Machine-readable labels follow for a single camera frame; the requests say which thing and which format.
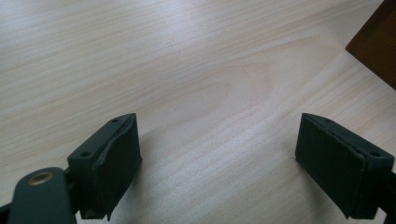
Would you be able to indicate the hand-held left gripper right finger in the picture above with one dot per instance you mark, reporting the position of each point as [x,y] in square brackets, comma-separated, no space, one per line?
[339,168]

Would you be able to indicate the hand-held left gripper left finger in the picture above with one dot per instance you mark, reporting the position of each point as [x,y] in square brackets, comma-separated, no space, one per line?
[106,168]

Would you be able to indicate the dark brown wooden board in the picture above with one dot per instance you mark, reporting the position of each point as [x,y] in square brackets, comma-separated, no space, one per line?
[378,43]

